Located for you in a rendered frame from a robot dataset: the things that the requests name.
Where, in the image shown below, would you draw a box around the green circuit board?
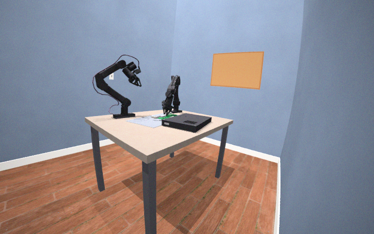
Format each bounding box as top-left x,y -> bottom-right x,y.
151,112 -> 177,119

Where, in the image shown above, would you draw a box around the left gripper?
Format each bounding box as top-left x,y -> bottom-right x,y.
162,99 -> 174,116

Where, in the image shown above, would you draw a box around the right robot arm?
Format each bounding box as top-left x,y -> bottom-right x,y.
95,60 -> 137,117

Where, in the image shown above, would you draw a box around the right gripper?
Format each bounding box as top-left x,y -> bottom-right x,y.
126,69 -> 142,87

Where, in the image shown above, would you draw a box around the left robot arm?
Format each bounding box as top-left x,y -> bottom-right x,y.
165,76 -> 180,113

